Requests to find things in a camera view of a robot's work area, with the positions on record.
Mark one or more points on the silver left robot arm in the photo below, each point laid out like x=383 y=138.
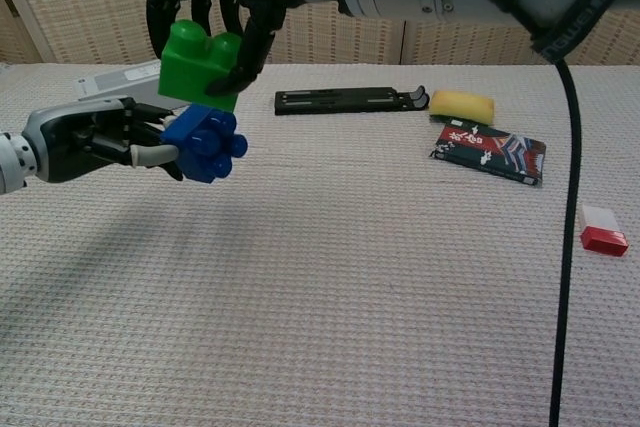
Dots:
x=12 y=164

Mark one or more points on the green toy brick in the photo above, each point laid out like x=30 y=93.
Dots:
x=185 y=72

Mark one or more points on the yellow sponge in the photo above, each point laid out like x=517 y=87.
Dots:
x=462 y=106

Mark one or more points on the brass screen hinge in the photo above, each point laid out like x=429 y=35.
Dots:
x=9 y=5

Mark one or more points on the blue toy brick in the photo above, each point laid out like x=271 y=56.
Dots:
x=200 y=147

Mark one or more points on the long grey cardboard box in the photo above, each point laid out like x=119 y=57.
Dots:
x=115 y=82

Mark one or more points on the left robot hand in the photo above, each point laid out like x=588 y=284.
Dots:
x=60 y=144

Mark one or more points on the dark printed flat box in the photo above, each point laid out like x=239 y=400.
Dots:
x=492 y=152

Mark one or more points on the small red and white box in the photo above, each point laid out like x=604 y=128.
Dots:
x=602 y=234

